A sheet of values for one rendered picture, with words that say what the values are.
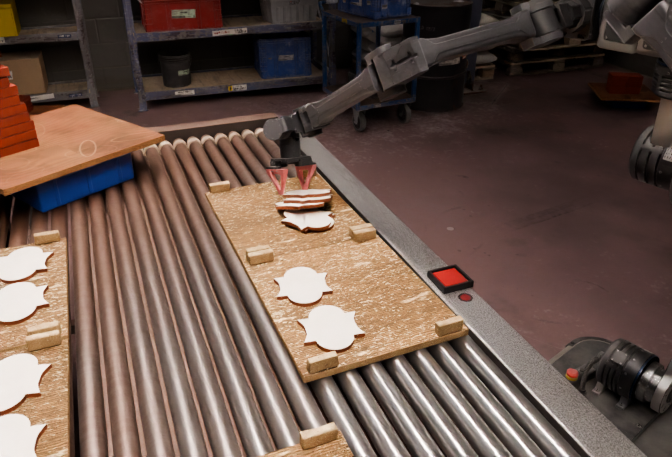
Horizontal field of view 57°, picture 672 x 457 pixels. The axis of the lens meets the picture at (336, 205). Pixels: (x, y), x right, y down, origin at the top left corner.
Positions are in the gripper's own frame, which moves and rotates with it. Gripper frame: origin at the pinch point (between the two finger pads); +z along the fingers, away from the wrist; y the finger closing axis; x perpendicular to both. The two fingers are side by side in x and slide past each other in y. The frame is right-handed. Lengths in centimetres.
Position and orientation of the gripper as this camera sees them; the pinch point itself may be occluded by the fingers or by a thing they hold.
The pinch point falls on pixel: (293, 189)
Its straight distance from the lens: 173.2
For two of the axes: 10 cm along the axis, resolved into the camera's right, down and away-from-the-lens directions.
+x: -7.8, -0.4, 6.3
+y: 6.3, -1.5, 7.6
